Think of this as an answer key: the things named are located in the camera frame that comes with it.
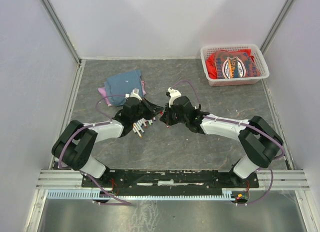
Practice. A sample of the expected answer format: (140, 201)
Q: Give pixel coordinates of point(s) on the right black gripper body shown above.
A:
(184, 118)

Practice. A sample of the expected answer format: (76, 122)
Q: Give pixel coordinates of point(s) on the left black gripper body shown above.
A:
(141, 112)

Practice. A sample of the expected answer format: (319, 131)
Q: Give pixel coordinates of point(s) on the blue cloth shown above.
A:
(131, 76)

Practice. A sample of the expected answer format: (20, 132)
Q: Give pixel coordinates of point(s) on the pink cloth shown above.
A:
(114, 93)

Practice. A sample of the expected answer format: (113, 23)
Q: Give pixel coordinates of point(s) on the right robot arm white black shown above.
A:
(260, 142)

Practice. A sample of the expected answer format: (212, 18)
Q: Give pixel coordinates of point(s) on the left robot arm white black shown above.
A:
(74, 147)

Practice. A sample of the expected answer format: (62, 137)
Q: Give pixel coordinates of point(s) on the yellow cap marker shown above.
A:
(138, 129)

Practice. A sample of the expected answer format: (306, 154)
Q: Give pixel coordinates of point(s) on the red printed cloth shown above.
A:
(224, 64)

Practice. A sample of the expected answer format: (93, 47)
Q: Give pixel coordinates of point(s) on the white plastic basket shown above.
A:
(260, 62)

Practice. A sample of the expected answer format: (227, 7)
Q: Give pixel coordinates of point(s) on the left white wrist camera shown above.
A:
(134, 94)

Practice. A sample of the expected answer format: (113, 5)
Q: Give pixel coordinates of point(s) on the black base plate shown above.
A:
(120, 179)

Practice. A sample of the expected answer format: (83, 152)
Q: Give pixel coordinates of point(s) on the aluminium rail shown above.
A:
(281, 180)

